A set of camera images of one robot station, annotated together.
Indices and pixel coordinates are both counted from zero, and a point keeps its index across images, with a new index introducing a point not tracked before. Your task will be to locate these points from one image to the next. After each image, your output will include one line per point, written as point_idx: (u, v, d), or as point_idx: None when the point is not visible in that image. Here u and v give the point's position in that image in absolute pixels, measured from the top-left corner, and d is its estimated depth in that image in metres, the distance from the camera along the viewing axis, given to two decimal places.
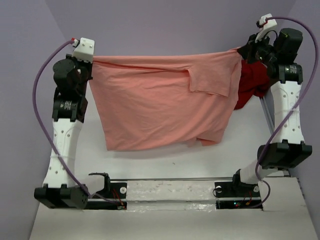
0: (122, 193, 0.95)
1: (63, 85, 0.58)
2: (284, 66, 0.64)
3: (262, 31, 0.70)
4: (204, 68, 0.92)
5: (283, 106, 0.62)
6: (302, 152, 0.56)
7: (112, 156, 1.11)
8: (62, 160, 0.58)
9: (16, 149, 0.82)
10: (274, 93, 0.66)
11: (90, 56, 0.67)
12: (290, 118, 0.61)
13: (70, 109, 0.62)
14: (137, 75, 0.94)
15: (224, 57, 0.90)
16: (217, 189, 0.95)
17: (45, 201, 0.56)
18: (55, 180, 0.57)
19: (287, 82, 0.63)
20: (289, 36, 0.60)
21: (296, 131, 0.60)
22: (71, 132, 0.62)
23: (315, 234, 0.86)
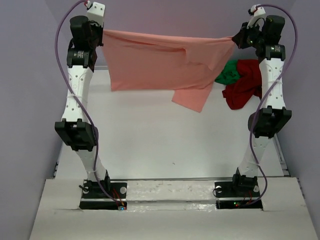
0: (122, 193, 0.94)
1: (77, 32, 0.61)
2: (270, 45, 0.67)
3: (253, 18, 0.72)
4: (200, 48, 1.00)
5: (268, 78, 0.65)
6: (283, 116, 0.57)
7: (112, 155, 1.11)
8: (78, 99, 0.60)
9: (18, 148, 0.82)
10: (262, 70, 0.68)
11: (101, 18, 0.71)
12: (274, 89, 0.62)
13: (83, 57, 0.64)
14: (141, 45, 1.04)
15: (218, 43, 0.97)
16: (217, 189, 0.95)
17: (63, 134, 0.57)
18: (70, 116, 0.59)
19: (272, 59, 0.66)
20: (273, 20, 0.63)
21: (279, 100, 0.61)
22: (84, 76, 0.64)
23: (315, 233, 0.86)
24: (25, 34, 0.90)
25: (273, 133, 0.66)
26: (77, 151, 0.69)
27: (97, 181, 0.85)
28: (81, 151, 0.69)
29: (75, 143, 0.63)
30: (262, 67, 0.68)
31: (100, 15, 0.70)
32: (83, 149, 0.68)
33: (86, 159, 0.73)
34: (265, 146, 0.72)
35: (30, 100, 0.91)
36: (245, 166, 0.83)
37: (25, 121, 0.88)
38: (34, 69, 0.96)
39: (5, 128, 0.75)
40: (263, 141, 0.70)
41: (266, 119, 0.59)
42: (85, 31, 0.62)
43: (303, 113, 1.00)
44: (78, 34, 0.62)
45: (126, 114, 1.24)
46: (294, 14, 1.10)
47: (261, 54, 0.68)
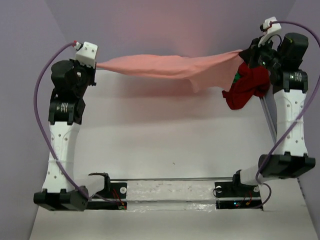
0: (122, 193, 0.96)
1: (58, 83, 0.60)
2: (289, 73, 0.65)
3: (266, 36, 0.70)
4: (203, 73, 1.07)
5: (286, 116, 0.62)
6: (305, 164, 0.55)
7: (112, 155, 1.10)
8: (60, 165, 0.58)
9: (19, 146, 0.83)
10: (277, 100, 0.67)
11: (92, 60, 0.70)
12: (294, 130, 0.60)
13: (67, 111, 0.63)
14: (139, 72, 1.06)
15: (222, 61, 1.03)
16: (217, 189, 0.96)
17: (45, 205, 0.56)
18: (54, 185, 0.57)
19: (291, 91, 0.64)
20: (293, 41, 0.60)
21: (299, 143, 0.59)
22: (68, 135, 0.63)
23: (315, 233, 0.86)
24: (24, 35, 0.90)
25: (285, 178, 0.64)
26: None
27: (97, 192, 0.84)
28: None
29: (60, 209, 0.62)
30: (278, 97, 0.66)
31: (91, 57, 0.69)
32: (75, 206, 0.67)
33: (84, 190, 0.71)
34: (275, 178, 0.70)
35: (30, 101, 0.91)
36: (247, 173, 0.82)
37: (27, 119, 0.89)
38: (34, 70, 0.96)
39: (5, 129, 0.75)
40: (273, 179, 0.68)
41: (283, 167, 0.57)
42: (68, 81, 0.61)
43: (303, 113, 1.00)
44: (61, 86, 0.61)
45: (126, 114, 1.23)
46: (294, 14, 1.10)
47: (277, 83, 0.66)
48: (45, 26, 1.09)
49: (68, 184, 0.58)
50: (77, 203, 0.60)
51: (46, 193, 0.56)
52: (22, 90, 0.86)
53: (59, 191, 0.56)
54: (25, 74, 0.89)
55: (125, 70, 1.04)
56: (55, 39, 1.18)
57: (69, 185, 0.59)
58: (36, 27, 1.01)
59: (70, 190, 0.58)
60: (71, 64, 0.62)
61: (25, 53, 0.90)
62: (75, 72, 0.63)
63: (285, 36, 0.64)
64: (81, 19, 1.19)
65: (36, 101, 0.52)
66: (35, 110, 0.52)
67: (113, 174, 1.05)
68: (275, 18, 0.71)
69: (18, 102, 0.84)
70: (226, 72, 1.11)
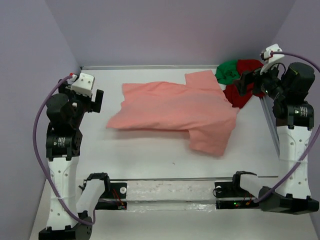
0: (122, 193, 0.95)
1: (55, 120, 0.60)
2: (294, 107, 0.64)
3: (268, 64, 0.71)
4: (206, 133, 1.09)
5: (290, 155, 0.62)
6: (308, 208, 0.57)
7: (113, 156, 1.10)
8: (63, 202, 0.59)
9: (20, 145, 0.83)
10: (281, 132, 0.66)
11: (88, 91, 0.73)
12: (298, 171, 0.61)
13: (64, 146, 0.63)
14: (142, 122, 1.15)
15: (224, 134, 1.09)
16: (217, 189, 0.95)
17: None
18: (56, 222, 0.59)
19: (295, 127, 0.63)
20: (299, 74, 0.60)
21: (302, 185, 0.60)
22: (68, 171, 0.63)
23: (315, 233, 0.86)
24: (25, 35, 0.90)
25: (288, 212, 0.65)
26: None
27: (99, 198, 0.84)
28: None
29: None
30: (282, 131, 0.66)
31: (86, 88, 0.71)
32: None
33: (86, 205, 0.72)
34: None
35: (31, 101, 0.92)
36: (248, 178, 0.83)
37: (28, 119, 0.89)
38: (35, 70, 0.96)
39: (5, 129, 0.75)
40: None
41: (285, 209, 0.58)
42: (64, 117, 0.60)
43: None
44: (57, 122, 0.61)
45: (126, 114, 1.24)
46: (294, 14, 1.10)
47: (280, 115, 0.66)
48: (46, 26, 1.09)
49: (72, 220, 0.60)
50: (82, 235, 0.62)
51: (50, 231, 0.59)
52: (23, 90, 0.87)
53: (63, 228, 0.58)
54: (26, 74, 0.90)
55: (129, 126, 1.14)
56: (55, 39, 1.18)
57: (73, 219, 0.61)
58: (38, 26, 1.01)
59: (74, 224, 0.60)
60: (66, 98, 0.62)
61: (26, 52, 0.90)
62: (70, 106, 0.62)
63: (290, 67, 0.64)
64: (82, 19, 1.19)
65: (35, 136, 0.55)
66: (34, 146, 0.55)
67: (112, 173, 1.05)
68: (276, 47, 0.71)
69: (19, 102, 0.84)
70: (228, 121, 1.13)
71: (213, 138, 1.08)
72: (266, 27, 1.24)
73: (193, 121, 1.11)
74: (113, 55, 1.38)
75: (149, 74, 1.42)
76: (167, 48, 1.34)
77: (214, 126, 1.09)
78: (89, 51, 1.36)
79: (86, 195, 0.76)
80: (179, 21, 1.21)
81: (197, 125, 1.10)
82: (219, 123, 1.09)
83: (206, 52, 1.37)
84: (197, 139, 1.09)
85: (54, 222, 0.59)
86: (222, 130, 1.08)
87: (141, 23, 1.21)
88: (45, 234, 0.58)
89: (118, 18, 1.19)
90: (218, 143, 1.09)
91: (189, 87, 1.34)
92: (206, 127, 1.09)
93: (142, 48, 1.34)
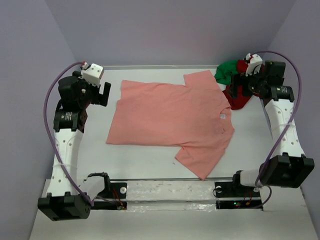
0: (122, 193, 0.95)
1: (65, 95, 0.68)
2: (276, 87, 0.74)
3: (250, 65, 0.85)
4: (196, 147, 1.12)
5: (279, 121, 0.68)
6: (305, 165, 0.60)
7: (113, 155, 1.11)
8: (65, 168, 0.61)
9: (20, 146, 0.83)
10: (270, 108, 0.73)
11: (96, 80, 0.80)
12: (288, 132, 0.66)
13: (71, 119, 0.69)
14: (140, 133, 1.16)
15: (213, 151, 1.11)
16: (217, 189, 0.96)
17: (48, 211, 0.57)
18: (58, 189, 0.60)
19: (280, 100, 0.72)
20: (273, 63, 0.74)
21: (294, 145, 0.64)
22: (73, 141, 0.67)
23: (315, 233, 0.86)
24: (25, 35, 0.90)
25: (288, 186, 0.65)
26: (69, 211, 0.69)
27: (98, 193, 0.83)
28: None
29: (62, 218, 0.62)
30: (269, 106, 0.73)
31: (95, 76, 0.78)
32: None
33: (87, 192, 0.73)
34: None
35: (31, 101, 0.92)
36: (249, 175, 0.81)
37: (28, 119, 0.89)
38: None
39: (6, 128, 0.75)
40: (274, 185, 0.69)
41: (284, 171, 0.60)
42: (74, 94, 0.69)
43: (303, 113, 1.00)
44: (67, 98, 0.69)
45: (126, 114, 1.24)
46: (293, 14, 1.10)
47: (266, 96, 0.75)
48: (46, 26, 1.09)
49: (72, 188, 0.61)
50: (81, 209, 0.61)
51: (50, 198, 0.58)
52: (23, 90, 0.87)
53: (63, 194, 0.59)
54: (27, 74, 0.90)
55: (127, 139, 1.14)
56: (56, 39, 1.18)
57: (73, 189, 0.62)
58: (38, 27, 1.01)
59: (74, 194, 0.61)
60: (75, 79, 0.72)
61: (26, 53, 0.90)
62: (79, 87, 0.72)
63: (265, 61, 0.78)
64: (82, 19, 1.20)
65: (45, 110, 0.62)
66: (44, 114, 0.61)
67: (112, 173, 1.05)
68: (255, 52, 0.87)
69: (19, 102, 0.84)
70: (217, 137, 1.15)
71: (197, 159, 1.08)
72: (266, 27, 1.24)
73: (181, 143, 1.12)
74: (113, 55, 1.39)
75: (149, 74, 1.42)
76: (167, 49, 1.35)
77: (200, 152, 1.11)
78: (89, 51, 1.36)
79: (85, 184, 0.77)
80: (179, 21, 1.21)
81: (185, 146, 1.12)
82: (206, 150, 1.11)
83: (206, 52, 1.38)
84: (184, 159, 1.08)
85: (54, 188, 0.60)
86: (207, 155, 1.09)
87: (141, 22, 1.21)
88: (44, 201, 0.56)
89: (118, 18, 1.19)
90: (202, 165, 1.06)
91: (189, 88, 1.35)
92: (193, 151, 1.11)
93: (142, 48, 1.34)
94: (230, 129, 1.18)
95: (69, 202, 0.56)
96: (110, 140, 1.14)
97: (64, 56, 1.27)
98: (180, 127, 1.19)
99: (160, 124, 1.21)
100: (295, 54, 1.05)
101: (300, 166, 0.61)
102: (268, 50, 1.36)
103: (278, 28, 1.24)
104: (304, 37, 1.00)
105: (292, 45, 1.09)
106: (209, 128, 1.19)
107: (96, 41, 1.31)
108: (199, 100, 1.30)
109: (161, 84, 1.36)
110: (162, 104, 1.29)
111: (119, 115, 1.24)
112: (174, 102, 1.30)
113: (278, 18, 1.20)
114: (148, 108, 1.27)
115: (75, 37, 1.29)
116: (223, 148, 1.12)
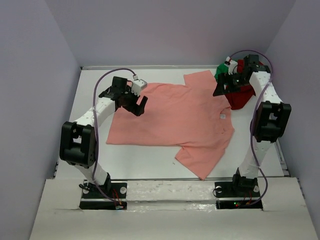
0: (122, 193, 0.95)
1: (116, 82, 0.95)
2: (255, 64, 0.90)
3: (231, 64, 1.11)
4: (195, 148, 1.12)
5: (260, 83, 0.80)
6: (283, 107, 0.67)
7: (113, 155, 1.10)
8: (95, 111, 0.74)
9: (20, 145, 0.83)
10: (253, 79, 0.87)
11: (139, 89, 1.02)
12: (268, 89, 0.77)
13: (112, 96, 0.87)
14: (139, 134, 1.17)
15: (212, 151, 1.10)
16: (217, 189, 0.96)
17: (66, 137, 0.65)
18: (83, 122, 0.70)
19: (259, 71, 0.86)
20: (249, 55, 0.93)
21: (274, 96, 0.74)
22: (108, 103, 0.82)
23: (315, 233, 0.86)
24: (26, 34, 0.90)
25: (276, 137, 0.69)
26: (74, 165, 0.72)
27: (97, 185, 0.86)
28: (78, 166, 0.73)
29: (69, 158, 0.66)
30: (253, 78, 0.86)
31: (139, 85, 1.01)
32: (79, 164, 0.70)
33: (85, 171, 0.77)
34: (267, 149, 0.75)
35: (31, 101, 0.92)
36: (245, 168, 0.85)
37: (28, 119, 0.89)
38: (36, 70, 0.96)
39: (6, 128, 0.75)
40: (264, 144, 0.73)
41: (268, 115, 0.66)
42: (121, 85, 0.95)
43: (303, 113, 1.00)
44: (116, 84, 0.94)
45: (126, 115, 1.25)
46: (294, 13, 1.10)
47: (250, 72, 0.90)
48: (46, 26, 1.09)
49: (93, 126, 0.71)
50: (91, 146, 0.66)
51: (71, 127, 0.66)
52: (24, 90, 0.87)
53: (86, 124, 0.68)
54: (27, 74, 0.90)
55: (127, 140, 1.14)
56: (56, 38, 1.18)
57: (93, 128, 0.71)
58: (38, 26, 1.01)
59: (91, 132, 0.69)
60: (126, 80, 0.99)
61: (27, 52, 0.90)
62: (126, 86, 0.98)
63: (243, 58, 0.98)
64: (82, 19, 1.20)
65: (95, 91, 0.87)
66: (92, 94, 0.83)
67: (112, 173, 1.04)
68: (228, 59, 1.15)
69: (20, 101, 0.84)
70: (217, 137, 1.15)
71: (198, 159, 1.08)
72: (266, 27, 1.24)
73: (181, 143, 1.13)
74: (113, 55, 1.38)
75: (149, 74, 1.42)
76: (167, 49, 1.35)
77: (201, 152, 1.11)
78: (89, 50, 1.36)
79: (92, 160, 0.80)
80: (179, 21, 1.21)
81: (185, 146, 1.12)
82: (206, 150, 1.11)
83: (206, 52, 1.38)
84: (185, 159, 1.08)
85: (81, 120, 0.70)
86: (208, 155, 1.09)
87: (141, 22, 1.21)
88: (68, 124, 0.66)
89: (118, 17, 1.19)
90: (202, 166, 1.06)
91: (189, 89, 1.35)
92: (193, 151, 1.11)
93: (142, 48, 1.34)
94: (230, 129, 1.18)
95: (86, 129, 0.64)
96: (110, 140, 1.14)
97: (64, 55, 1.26)
98: (180, 128, 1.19)
99: (160, 125, 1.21)
100: (296, 54, 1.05)
101: (280, 111, 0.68)
102: (268, 50, 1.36)
103: (278, 28, 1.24)
104: (304, 37, 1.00)
105: (292, 45, 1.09)
106: (210, 127, 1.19)
107: (96, 41, 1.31)
108: (199, 100, 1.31)
109: (162, 84, 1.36)
110: (162, 105, 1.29)
111: (119, 117, 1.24)
112: (173, 102, 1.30)
113: (278, 18, 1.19)
114: (148, 109, 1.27)
115: (75, 37, 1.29)
116: (223, 148, 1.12)
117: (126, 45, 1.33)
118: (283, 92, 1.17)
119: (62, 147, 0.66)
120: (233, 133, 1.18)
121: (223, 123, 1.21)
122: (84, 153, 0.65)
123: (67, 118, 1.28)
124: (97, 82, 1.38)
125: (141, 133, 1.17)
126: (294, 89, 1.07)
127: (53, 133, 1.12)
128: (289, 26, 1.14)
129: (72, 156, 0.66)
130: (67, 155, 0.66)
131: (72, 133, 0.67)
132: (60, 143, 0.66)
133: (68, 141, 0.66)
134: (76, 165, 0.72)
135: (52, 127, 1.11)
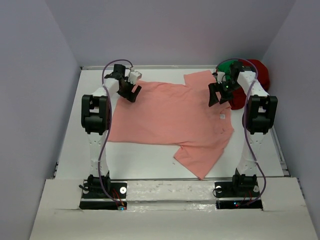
0: (122, 193, 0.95)
1: (116, 68, 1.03)
2: (241, 64, 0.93)
3: (219, 75, 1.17)
4: (194, 147, 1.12)
5: (247, 81, 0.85)
6: (270, 100, 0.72)
7: (113, 153, 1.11)
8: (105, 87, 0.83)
9: (20, 145, 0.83)
10: (241, 79, 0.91)
11: (135, 79, 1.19)
12: (255, 84, 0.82)
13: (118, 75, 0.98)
14: (138, 132, 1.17)
15: (211, 151, 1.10)
16: (217, 189, 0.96)
17: (85, 106, 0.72)
18: (97, 92, 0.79)
19: (245, 72, 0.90)
20: (233, 64, 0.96)
21: (262, 90, 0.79)
22: (113, 81, 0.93)
23: (315, 233, 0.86)
24: (26, 35, 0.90)
25: (267, 128, 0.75)
26: (88, 134, 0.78)
27: (99, 177, 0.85)
28: (91, 135, 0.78)
29: (88, 125, 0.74)
30: (241, 77, 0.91)
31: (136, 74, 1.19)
32: (94, 132, 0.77)
33: (94, 144, 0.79)
34: (262, 141, 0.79)
35: (31, 101, 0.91)
36: (244, 164, 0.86)
37: (27, 118, 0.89)
38: (36, 71, 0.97)
39: (5, 128, 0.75)
40: (258, 136, 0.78)
41: (257, 107, 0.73)
42: (122, 70, 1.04)
43: (303, 113, 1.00)
44: (117, 69, 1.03)
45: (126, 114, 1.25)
46: (294, 13, 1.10)
47: (237, 74, 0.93)
48: (46, 26, 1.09)
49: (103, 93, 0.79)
50: (107, 113, 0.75)
51: (89, 98, 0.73)
52: (24, 89, 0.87)
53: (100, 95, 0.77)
54: (27, 74, 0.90)
55: (126, 139, 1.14)
56: (55, 38, 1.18)
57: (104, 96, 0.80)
58: (38, 26, 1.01)
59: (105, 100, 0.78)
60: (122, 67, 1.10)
61: (27, 52, 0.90)
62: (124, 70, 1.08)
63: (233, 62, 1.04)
64: (82, 19, 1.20)
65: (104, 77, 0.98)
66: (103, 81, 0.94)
67: (112, 171, 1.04)
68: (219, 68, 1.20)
69: (19, 101, 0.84)
70: (215, 137, 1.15)
71: (196, 159, 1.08)
72: (266, 28, 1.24)
73: (180, 142, 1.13)
74: (113, 55, 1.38)
75: (148, 74, 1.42)
76: (167, 49, 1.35)
77: (199, 151, 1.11)
78: (89, 51, 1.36)
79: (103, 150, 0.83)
80: (179, 22, 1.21)
81: (183, 145, 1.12)
82: (205, 150, 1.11)
83: (206, 52, 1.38)
84: (183, 158, 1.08)
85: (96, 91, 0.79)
86: (206, 155, 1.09)
87: (141, 22, 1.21)
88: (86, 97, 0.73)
89: (118, 17, 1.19)
90: (201, 165, 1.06)
91: (189, 88, 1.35)
92: (192, 150, 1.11)
93: (142, 48, 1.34)
94: (229, 129, 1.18)
95: (102, 99, 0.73)
96: (110, 138, 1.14)
97: (64, 55, 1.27)
98: (179, 127, 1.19)
99: (160, 124, 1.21)
100: (296, 53, 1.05)
101: (268, 104, 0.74)
102: (268, 50, 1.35)
103: (278, 28, 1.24)
104: (303, 37, 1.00)
105: (292, 45, 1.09)
106: (209, 127, 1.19)
107: (95, 41, 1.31)
108: (199, 100, 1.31)
109: (162, 84, 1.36)
110: (162, 104, 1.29)
111: (119, 115, 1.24)
112: (173, 102, 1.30)
113: (278, 18, 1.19)
114: (148, 107, 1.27)
115: (75, 37, 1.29)
116: (222, 147, 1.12)
117: (125, 45, 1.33)
118: (283, 92, 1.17)
119: (82, 116, 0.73)
120: (233, 133, 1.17)
121: (223, 123, 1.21)
122: (102, 119, 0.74)
123: (67, 118, 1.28)
124: (98, 82, 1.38)
125: (141, 132, 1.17)
126: (294, 89, 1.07)
127: (54, 133, 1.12)
128: (289, 26, 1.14)
129: (92, 122, 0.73)
130: (87, 122, 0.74)
131: (90, 104, 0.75)
132: (81, 112, 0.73)
133: (88, 110, 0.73)
134: (89, 134, 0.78)
135: (52, 127, 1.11)
